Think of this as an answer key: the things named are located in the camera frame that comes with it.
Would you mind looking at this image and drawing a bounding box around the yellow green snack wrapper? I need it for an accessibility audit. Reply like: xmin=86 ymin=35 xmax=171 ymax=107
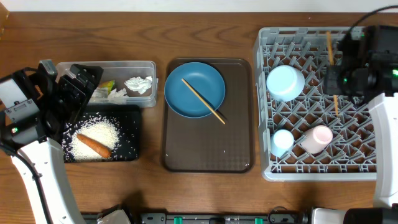
xmin=92 ymin=80 xmax=116 ymax=98

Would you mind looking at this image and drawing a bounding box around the light blue bowl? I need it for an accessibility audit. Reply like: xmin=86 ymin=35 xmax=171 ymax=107
xmin=266 ymin=65 xmax=305 ymax=102

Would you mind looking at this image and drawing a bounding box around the pink plastic cup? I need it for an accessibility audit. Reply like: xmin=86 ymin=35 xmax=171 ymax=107
xmin=300 ymin=125 xmax=333 ymax=154

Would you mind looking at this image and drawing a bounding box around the orange carrot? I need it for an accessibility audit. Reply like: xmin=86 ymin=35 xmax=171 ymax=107
xmin=77 ymin=134 xmax=111 ymax=159

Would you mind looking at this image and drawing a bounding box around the light blue plastic cup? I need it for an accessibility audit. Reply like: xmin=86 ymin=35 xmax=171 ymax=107
xmin=271 ymin=129 xmax=294 ymax=157

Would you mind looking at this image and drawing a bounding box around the dark blue plate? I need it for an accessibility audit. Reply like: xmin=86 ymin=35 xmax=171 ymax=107
xmin=164 ymin=62 xmax=226 ymax=118

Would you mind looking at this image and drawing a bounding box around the wooden chopstick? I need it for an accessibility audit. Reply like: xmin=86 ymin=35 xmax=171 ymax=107
xmin=181 ymin=78 xmax=226 ymax=124
xmin=326 ymin=31 xmax=339 ymax=116

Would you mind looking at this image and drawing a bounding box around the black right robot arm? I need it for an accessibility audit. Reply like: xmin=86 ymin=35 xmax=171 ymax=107
xmin=324 ymin=26 xmax=397 ymax=223

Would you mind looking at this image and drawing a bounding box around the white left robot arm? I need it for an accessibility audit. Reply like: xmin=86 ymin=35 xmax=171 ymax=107
xmin=1 ymin=60 xmax=103 ymax=223

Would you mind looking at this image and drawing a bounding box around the grey plastic dishwasher rack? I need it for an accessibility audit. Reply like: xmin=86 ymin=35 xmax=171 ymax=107
xmin=253 ymin=27 xmax=376 ymax=182

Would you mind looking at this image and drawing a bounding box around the black tray bin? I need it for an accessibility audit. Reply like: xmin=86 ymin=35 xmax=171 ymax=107
xmin=60 ymin=104 xmax=142 ymax=164

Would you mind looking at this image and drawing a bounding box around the pile of white rice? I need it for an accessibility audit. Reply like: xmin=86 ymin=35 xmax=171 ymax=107
xmin=61 ymin=114 xmax=139 ymax=162

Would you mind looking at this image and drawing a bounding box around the clear plastic bin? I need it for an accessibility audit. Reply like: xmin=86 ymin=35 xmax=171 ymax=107
xmin=55 ymin=60 xmax=159 ymax=108

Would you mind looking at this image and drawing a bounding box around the brown serving tray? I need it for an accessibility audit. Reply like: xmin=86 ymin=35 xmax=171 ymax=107
xmin=162 ymin=58 xmax=254 ymax=174

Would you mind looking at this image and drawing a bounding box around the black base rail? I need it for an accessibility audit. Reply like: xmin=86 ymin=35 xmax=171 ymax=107
xmin=127 ymin=212 xmax=311 ymax=224

